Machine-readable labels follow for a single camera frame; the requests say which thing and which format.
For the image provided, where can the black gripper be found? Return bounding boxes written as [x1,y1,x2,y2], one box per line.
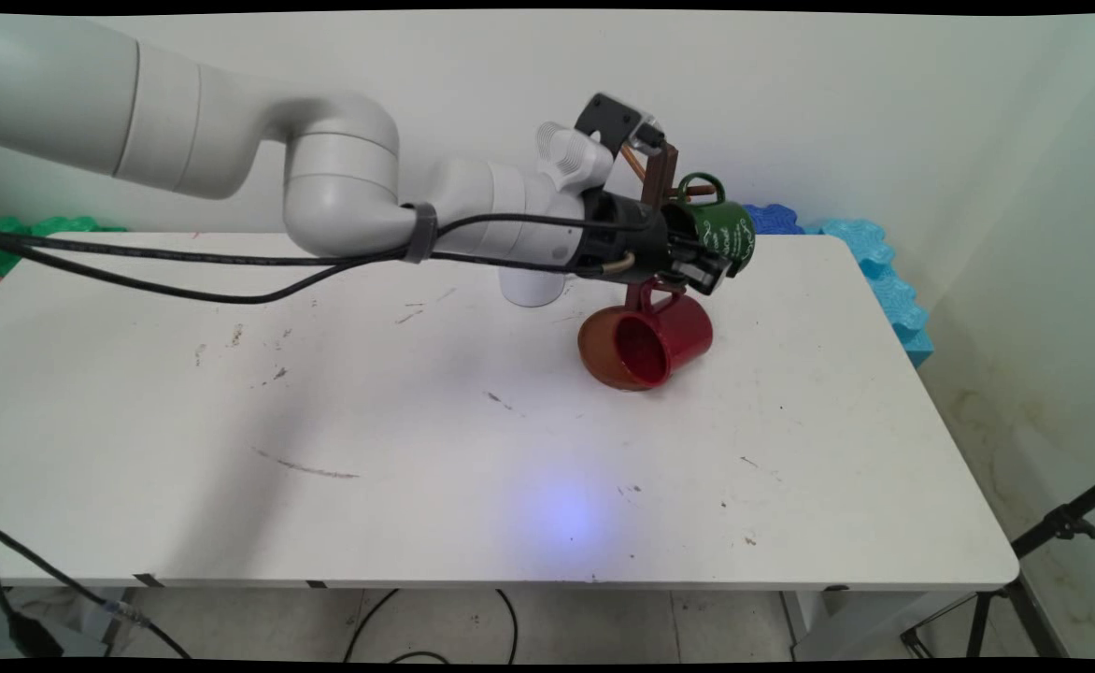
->
[574,192,732,296]

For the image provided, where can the green enamel mug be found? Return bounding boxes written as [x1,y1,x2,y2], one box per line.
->
[676,172,757,278]

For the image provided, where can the brown wooden mug tree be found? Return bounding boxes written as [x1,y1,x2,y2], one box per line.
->
[577,142,718,392]

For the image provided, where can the red enamel mug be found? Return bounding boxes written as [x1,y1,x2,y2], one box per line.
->
[604,279,714,390]

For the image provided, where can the light blue foam mat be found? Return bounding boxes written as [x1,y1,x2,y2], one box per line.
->
[802,218,934,368]

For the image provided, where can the white table leg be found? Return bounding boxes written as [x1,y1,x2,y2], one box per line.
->
[779,591,889,661]

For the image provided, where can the black tripod stand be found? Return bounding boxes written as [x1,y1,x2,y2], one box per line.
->
[901,472,1095,660]

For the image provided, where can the green foam mat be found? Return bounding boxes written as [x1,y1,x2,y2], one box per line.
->
[0,216,128,278]

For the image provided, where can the white ribbed camera bracket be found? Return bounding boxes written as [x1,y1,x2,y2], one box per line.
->
[535,122,616,195]

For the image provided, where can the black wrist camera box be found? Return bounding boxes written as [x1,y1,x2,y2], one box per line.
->
[574,92,668,156]

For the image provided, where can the grey cable strap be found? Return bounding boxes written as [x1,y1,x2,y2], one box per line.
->
[402,202,439,265]

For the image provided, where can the black floor cable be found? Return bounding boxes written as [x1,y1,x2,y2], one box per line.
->
[0,517,195,661]
[342,589,520,665]

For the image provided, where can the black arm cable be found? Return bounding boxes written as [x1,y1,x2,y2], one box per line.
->
[0,213,647,270]
[0,238,637,306]

